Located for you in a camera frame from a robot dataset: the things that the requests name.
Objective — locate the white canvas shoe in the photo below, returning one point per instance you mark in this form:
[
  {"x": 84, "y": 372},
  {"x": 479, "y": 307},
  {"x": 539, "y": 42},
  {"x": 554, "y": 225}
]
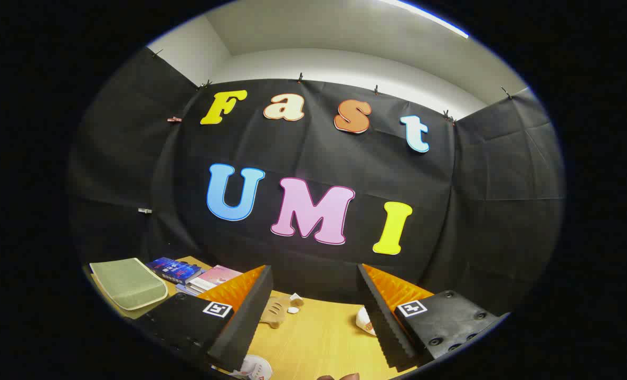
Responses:
[{"x": 254, "y": 366}]

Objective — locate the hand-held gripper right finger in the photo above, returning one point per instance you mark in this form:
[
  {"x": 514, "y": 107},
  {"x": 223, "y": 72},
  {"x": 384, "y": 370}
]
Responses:
[{"x": 385, "y": 322}]

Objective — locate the light blue book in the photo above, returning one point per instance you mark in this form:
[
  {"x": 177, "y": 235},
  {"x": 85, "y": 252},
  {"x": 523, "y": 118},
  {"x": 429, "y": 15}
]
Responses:
[{"x": 184, "y": 289}]

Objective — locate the brown plush toy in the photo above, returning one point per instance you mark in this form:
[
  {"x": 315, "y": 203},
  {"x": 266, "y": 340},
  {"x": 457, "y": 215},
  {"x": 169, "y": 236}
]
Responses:
[{"x": 275, "y": 311}]

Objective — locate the pink cover book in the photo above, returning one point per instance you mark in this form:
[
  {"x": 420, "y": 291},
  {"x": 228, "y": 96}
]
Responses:
[{"x": 218, "y": 275}]

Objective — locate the black backdrop cloth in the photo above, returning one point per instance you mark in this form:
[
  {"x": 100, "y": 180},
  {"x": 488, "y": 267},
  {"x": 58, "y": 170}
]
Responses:
[{"x": 313, "y": 153}]

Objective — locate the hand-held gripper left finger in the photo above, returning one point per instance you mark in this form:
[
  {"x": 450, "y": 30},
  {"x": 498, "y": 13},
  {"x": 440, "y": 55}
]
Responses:
[{"x": 250, "y": 316}]

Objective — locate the dark blue book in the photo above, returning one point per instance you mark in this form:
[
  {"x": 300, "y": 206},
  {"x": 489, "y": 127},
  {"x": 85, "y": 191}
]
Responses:
[{"x": 175, "y": 269}]

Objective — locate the pale green fabric storage box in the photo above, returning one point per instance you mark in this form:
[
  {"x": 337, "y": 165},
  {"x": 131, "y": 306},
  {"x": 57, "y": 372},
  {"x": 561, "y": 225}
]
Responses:
[{"x": 129, "y": 282}]

